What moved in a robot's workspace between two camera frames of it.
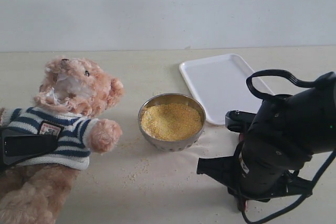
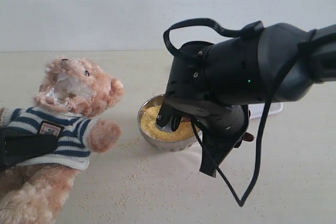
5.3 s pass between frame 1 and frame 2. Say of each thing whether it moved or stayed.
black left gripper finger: stayed
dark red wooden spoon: moved
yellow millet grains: stayed
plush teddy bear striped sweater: stayed
